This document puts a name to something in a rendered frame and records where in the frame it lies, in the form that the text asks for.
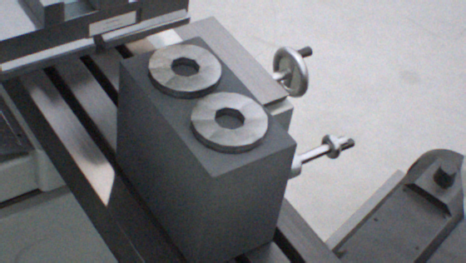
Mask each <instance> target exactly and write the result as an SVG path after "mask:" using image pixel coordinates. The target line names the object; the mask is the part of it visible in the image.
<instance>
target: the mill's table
mask: <svg viewBox="0 0 466 263"><path fill-rule="evenodd" d="M153 50H156V48H155V47H154V46H153V45H152V42H151V41H150V40H149V39H148V38H147V37H142V38H139V39H136V40H133V41H130V42H126V43H123V44H120V45H117V46H115V47H109V48H104V47H103V46H102V45H96V52H94V53H90V54H87V55H86V56H82V57H78V58H74V59H72V60H70V61H66V62H62V63H58V64H56V65H54V66H50V67H46V68H43V69H41V70H37V71H35V72H29V73H28V74H25V75H21V76H19V77H14V78H12V79H9V80H6V81H0V82H1V83H2V85H3V87H4V90H5V91H6V92H7V94H8V95H9V96H10V97H11V99H12V101H13V104H14V105H15V107H16V108H17V109H18V110H19V111H20V113H21V114H22V116H23V118H24V121H25V122H26V123H27V125H28V127H29V128H30V130H31V131H32V132H33V134H34V135H35V137H36V139H37V141H38V142H39V144H40V145H41V147H42V149H43V150H44V151H45V152H46V154H47V155H48V156H49V158H50V161H51V162H52V164H53V165H54V166H55V168H56V169H57V171H58V173H59V174H60V176H61V177H62V179H63V180H64V181H65V182H66V183H67V187H68V188H69V190H70V191H71V193H72V194H73V195H74V197H75V198H76V200H77V202H78V203H79V205H80V206H81V208H82V209H83V210H84V211H85V212H86V214H87V216H88V218H89V220H90V222H91V223H92V224H93V226H94V227H95V229H96V230H97V232H98V234H99V235H100V236H101V237H102V239H103V240H104V241H105V243H106V244H107V246H108V248H109V249H110V251H111V252H112V254H113V255H114V257H115V258H116V259H117V261H118V263H188V260H187V259H186V258H185V257H184V255H183V254H182V253H181V252H180V250H179V249H178V247H177V246H176V244H175V243H174V241H173V240H172V239H171V238H170V236H169V235H168V234H167V232H166V230H165V229H164V228H163V227H162V226H161V224H160V223H159V221H158V220H157V219H156V218H155V216H154V215H153V213H152V212H151V210H150V207H149V206H148V205H147V204H146V202H145V201H144V200H143V198H142V197H141V196H140V195H139V193H138V192H137V190H136V189H135V187H134V186H133V185H132V184H131V182H130V181H129V179H128V178H127V177H126V175H125V173H124V172H123V171H122V169H121V168H120V167H119V164H118V163H117V110H118V99H119V77H120V62H121V61H122V60H124V59H127V58H130V57H134V56H137V55H140V54H143V53H146V52H150V51H153ZM223 263H342V261H341V260H339V259H338V258H337V257H336V255H335V254H334V253H333V252H332V251H331V249H330V248H329V247H328V246H327V245H326V244H325V243H324V242H323V241H322V240H321V239H320V237H319V236H318V235H317V234H316V233H315V231H314V230H313V229H312V228H311V226H310V225H309V224H308V223H307V222H306V221H305V219H304V218H303V217H302V216H301V215H300V213H299V212H298V211H297V210H296V209H295V208H294V207H293V206H292V205H291V204H290V203H289V202H288V200H287V199H286V198H285V197H284V200H283V203H282V206H281V209H280V215H279V219H278V222H277V226H276V228H275V234H274V237H273V239H272V240H271V241H269V242H267V243H265V244H263V245H261V246H258V247H256V248H255V249H252V250H250V251H248V252H246V253H245V254H242V255H240V256H236V257H234V258H232V259H229V260H228V261H225V262H223Z"/></svg>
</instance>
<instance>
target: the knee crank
mask: <svg viewBox="0 0 466 263"><path fill-rule="evenodd" d="M351 147H354V140H353V139H352V138H348V139H347V137H346V136H340V137H338V138H337V137H336V136H334V135H332V134H325V135H324V136H323V138H322V142H321V145H320V146H318V147H315V148H313V149H311V150H308V151H305V152H303V153H301V154H299V155H296V154H295V155H294V159H293V162H292V169H291V172H290V177H289V180H290V179H292V178H294V177H296V176H298V175H299V174H300V173H301V166H303V165H304V164H306V163H309V162H311V161H314V160H316V159H318V158H321V157H322V156H327V157H328V158H329V159H332V160H334V159H337V158H338V157H339V156H340V154H341V152H342V151H345V150H347V149H350V148H351Z"/></svg>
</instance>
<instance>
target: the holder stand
mask: <svg viewBox="0 0 466 263"><path fill-rule="evenodd" d="M296 146H297V143H296V141H295V140H294V138H293V136H292V135H291V134H289V132H288V131H287V130H285V129H284V127H283V126H282V125H281V124H279V122H278V121H277V120H276V119H275V118H274V117H273V116H272V115H271V114H270V113H269V112H268V110H267V109H266V108H265V107H264V106H263V105H262V104H261V103H260V102H259V100H258V99H257V98H256V97H255V95H254V94H253V93H252V92H251V90H250V89H249V88H247V87H246V86H245V85H244V84H243V82H242V81H241V80H240V79H239V78H238V77H237V76H236V75H235V73H233V71H232V70H231V69H230V68H228V66H227V65H226V64H225V63H224V62H223V61H222V60H221V59H220V58H219V57H218V55H217V54H215V52H214V51H213V50H212V49H211V48H210V46H209V45H208V44H207V43H206V42H205V41H204V40H203V39H202V38H201V37H199V36H198V37H193V38H190V39H187V40H184V41H181V42H178V43H174V44H171V45H168V46H165V47H161V48H158V49H156V50H153V51H150V52H146V53H143V54H140V55H137V56H134V57H130V58H127V59H124V60H122V61H121V62H120V77H119V99H118V110H117V143H116V162H117V163H118V164H119V167H120V168H121V169H122V171H123V172H124V173H125V175H126V177H127V178H128V179H129V181H130V182H131V184H132V185H133V186H134V187H135V189H136V190H137V192H138V193H139V195H140V196H141V197H142V198H143V200H144V201H145V202H146V204H147V205H148V206H149V207H150V210H151V212H152V213H153V215H154V216H155V218H156V219H157V220H158V221H159V223H160V224H161V226H162V227H163V228H164V229H165V230H166V232H167V234H168V235H169V236H170V238H171V239H172V240H173V241H174V243H175V244H176V246H177V247H178V249H179V250H180V252H181V253H182V254H183V255H184V257H185V258H186V259H187V260H188V263H223V262H225V261H228V260H229V259H232V258H234V257H236V256H240V255H242V254H245V253H246V252H248V251H250V250H252V249H255V248H256V247H258V246H261V245H263V244H265V243H267V242H269V241H271V240H272V239H273V237H274V234H275V228H276V226H277V222H278V219H279V215H280V209H281V206H282V203H283V200H284V197H285V191H286V187H287V184H288V180H289V177H290V172H291V169H292V162H293V159H294V155H295V149H296Z"/></svg>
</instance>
